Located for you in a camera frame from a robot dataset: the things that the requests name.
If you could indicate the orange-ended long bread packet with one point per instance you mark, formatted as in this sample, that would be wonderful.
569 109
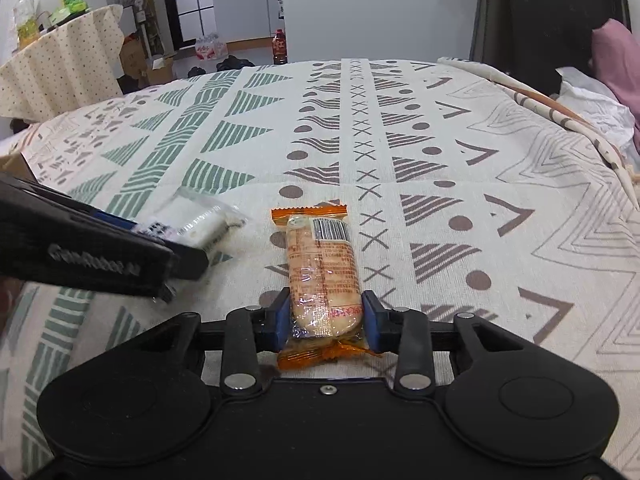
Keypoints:
322 270

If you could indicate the pink pillow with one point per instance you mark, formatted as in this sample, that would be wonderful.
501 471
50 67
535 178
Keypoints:
617 60

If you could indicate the brown cardboard box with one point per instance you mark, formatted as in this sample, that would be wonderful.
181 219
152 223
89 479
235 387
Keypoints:
15 166

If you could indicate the open background cardboard box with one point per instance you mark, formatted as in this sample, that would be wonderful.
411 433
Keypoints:
142 62

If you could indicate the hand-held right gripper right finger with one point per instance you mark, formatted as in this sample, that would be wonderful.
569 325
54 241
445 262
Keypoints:
374 322

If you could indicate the table with dotted tablecloth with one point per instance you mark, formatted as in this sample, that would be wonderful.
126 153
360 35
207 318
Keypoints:
65 60

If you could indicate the pink pack of water bottles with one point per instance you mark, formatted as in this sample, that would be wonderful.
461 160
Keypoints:
210 47

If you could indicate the black shoes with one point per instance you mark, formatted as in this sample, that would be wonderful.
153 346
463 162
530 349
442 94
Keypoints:
225 66

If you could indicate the patterned printed blanket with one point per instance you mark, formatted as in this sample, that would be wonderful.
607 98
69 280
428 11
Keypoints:
325 160

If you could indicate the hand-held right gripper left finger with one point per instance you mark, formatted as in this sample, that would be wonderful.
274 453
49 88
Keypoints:
279 320

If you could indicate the green box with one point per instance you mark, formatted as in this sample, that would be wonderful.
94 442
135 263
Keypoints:
61 16

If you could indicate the white clear-wrapped snack packet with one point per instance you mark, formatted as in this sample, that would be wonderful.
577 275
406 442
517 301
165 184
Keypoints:
200 220

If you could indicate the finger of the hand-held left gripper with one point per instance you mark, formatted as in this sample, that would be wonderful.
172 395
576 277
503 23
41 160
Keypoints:
112 220
190 262

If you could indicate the dark headboard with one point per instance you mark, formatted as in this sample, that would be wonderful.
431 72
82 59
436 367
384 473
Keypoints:
540 15

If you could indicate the clear bottle with yellow liquid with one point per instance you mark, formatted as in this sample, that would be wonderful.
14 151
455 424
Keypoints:
26 20

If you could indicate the white crumpled cloth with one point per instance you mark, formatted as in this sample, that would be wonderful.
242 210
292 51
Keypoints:
595 110

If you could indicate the dark red drink bottle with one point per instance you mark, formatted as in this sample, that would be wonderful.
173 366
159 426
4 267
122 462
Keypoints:
280 47

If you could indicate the white cabinet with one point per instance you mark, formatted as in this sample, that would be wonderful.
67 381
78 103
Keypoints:
245 5

